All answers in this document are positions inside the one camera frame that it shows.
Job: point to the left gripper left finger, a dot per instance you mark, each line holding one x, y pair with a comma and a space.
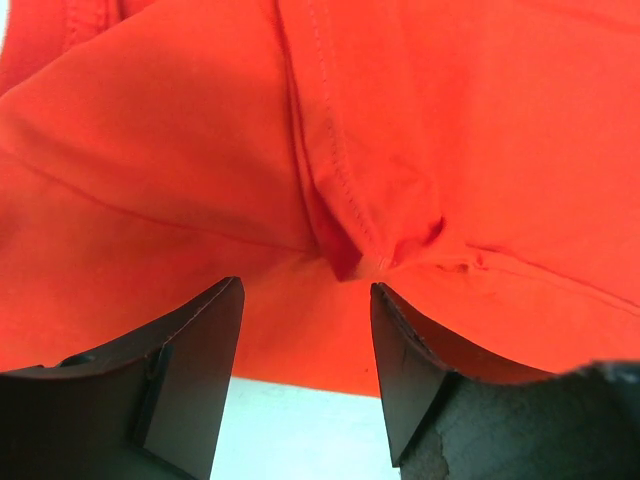
147, 405

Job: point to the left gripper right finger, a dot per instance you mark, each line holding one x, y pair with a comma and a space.
454, 410

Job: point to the orange t shirt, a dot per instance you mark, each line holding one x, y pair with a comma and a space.
479, 157

